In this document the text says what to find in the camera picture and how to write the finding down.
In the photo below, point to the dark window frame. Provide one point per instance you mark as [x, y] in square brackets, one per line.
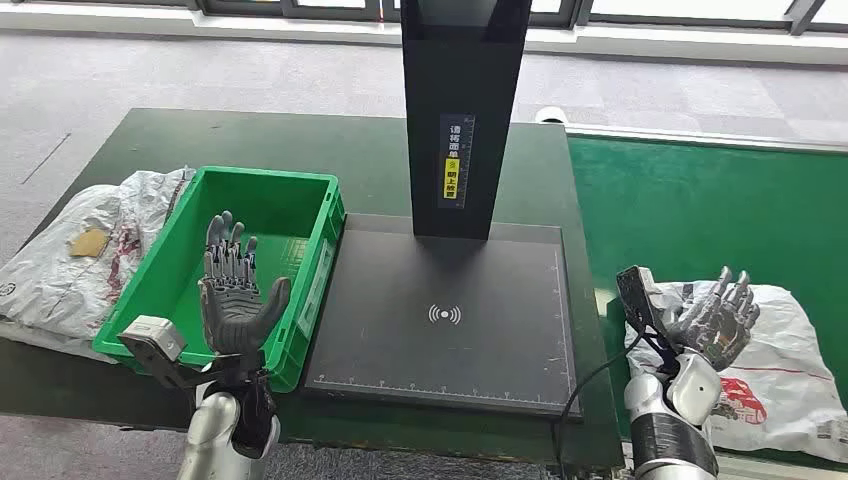
[331, 12]

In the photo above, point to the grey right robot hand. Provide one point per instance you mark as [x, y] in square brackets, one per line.
[719, 328]

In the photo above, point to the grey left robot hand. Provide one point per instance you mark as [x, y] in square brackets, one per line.
[232, 311]

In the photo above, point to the green plastic crate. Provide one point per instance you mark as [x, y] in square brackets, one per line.
[199, 265]

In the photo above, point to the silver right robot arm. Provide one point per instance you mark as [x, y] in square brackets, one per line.
[669, 430]

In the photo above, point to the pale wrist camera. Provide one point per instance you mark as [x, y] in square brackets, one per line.
[637, 295]
[154, 336]

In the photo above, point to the black and yellow machine sticker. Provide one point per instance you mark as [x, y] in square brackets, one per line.
[456, 162]

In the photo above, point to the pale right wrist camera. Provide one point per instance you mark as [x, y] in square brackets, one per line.
[637, 295]

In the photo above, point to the black inbound scanning machine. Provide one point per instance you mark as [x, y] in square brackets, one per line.
[457, 99]

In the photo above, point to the dark green table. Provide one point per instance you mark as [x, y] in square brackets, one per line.
[265, 146]

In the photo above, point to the white crate label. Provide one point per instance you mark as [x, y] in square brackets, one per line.
[312, 298]

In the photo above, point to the grey parcel with red print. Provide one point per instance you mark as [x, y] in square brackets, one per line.
[782, 371]

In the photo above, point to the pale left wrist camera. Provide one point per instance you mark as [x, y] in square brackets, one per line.
[154, 336]

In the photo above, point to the grey parcel with brown patch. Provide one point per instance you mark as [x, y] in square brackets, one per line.
[60, 285]

